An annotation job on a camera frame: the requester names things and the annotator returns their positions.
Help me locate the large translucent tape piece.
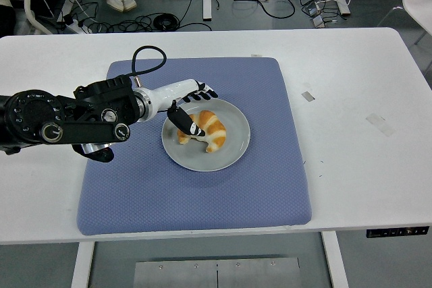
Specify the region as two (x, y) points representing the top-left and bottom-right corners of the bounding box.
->
(365, 113), (396, 138)

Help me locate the black table control panel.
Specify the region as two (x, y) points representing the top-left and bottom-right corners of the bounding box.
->
(366, 225), (430, 239)

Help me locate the blue quilted mat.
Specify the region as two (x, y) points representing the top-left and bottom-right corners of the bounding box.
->
(76, 57), (313, 237)

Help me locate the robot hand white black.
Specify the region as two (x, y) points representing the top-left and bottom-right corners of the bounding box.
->
(148, 78), (219, 139)

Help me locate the croissant bread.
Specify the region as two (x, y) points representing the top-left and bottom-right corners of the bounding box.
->
(177, 109), (227, 153)

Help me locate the black coiled cable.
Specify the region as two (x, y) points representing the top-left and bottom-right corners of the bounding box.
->
(134, 12), (213, 32)

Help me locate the grey round plate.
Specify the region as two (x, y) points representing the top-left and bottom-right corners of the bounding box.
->
(161, 96), (252, 173)

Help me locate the white power strip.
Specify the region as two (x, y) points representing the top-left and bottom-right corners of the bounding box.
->
(62, 20), (94, 35)

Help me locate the grey power brick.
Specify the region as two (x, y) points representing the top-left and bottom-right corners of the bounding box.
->
(301, 0), (325, 16)

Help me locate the white table leg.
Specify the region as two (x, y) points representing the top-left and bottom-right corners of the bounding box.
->
(320, 231), (350, 288)
(70, 241), (96, 288)

